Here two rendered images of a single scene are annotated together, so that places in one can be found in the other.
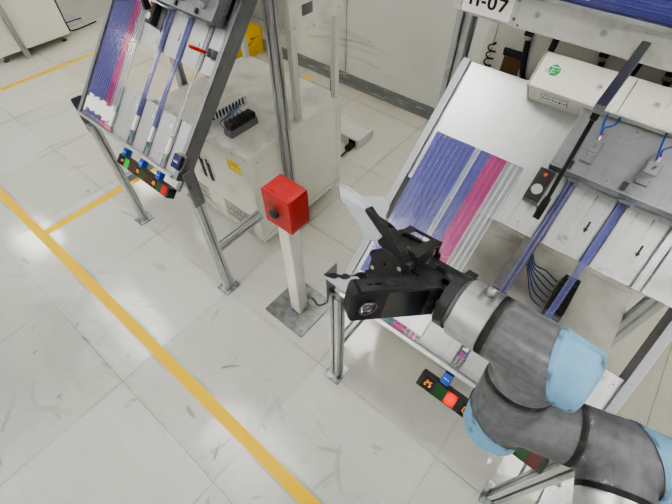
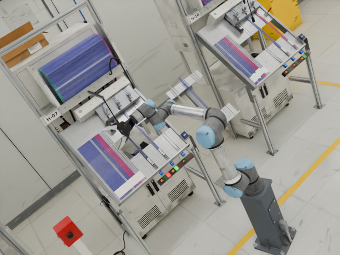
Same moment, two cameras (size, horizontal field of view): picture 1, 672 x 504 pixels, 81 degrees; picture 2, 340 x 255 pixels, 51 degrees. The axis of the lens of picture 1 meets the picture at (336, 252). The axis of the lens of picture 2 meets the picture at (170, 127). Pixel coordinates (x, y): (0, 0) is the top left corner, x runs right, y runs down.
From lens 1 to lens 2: 1.79 m
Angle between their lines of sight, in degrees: 50
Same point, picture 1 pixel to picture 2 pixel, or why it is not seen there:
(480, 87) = (70, 133)
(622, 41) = (84, 94)
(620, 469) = (168, 105)
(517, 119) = (86, 127)
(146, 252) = not seen: outside the picture
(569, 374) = (149, 102)
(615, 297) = (152, 136)
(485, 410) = (155, 120)
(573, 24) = (73, 101)
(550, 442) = (162, 113)
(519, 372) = (147, 109)
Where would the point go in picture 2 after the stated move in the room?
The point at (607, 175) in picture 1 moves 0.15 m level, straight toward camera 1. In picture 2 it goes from (115, 111) to (123, 115)
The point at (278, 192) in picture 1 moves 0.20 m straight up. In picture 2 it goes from (62, 225) to (46, 207)
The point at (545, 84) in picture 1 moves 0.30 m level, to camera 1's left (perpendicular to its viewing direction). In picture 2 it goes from (83, 114) to (65, 140)
